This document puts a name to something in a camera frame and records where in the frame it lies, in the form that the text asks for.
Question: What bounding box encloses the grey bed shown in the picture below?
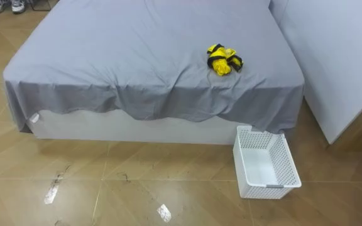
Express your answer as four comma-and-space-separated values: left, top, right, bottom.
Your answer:
3, 0, 305, 146

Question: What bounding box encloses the white cabinet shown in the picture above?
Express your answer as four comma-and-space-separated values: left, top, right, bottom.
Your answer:
268, 0, 362, 145

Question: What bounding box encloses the black metal frame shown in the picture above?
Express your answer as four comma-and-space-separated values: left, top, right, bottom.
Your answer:
30, 0, 53, 12

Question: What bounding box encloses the yellow and black crumpled garment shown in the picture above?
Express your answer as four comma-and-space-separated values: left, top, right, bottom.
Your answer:
206, 43, 244, 77

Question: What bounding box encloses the white perforated plastic basket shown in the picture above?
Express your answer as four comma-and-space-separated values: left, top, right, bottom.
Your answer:
233, 125, 302, 200

